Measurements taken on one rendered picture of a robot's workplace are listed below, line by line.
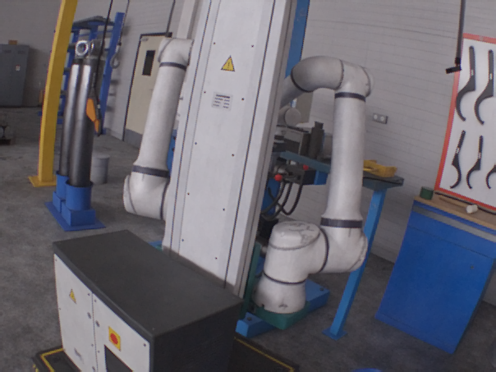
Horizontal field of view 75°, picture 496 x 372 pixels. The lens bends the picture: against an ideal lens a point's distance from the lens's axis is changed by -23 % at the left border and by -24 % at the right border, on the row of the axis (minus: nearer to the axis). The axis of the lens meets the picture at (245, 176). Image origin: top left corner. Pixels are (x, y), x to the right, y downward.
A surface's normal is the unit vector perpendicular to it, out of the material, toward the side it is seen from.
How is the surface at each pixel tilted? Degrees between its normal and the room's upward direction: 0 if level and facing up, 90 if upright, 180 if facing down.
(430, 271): 90
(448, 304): 90
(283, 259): 90
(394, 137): 90
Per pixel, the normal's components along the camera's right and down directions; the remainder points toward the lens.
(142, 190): 0.00, -0.04
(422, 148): -0.71, 0.04
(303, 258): 0.27, 0.25
